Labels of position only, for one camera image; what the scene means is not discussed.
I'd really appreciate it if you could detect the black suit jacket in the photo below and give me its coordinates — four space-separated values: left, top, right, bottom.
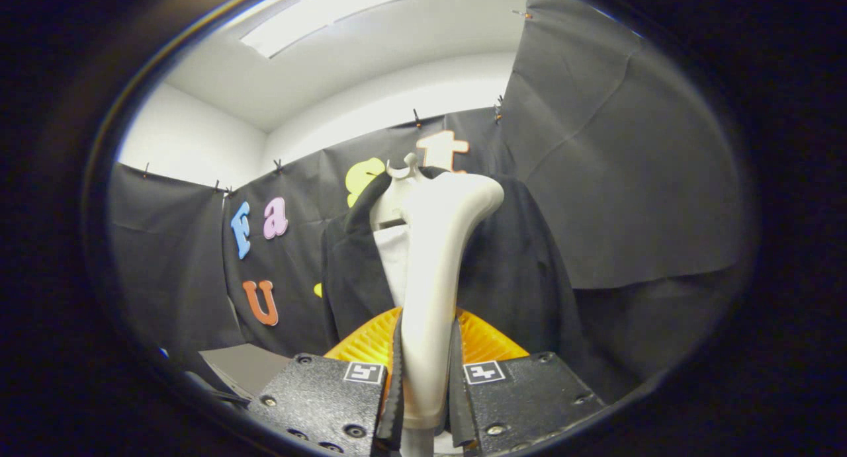
321 167 596 398

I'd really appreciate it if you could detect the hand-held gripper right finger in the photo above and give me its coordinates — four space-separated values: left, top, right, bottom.
450 306 606 454

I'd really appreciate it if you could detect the white mannequin torso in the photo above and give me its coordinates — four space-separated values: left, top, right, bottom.
369 153 424 309

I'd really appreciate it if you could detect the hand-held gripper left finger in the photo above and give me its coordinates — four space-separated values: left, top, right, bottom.
246 306 404 457

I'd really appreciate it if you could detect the ceiling light panel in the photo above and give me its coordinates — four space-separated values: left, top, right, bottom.
240 0 410 60

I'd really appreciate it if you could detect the white garment steamer head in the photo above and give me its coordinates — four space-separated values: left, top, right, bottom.
399 171 505 430

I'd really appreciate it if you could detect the grey cabinet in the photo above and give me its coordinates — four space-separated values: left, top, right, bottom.
199 343 292 399

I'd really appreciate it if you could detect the row of black cloth clips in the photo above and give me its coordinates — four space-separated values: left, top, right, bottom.
141 9 532 196

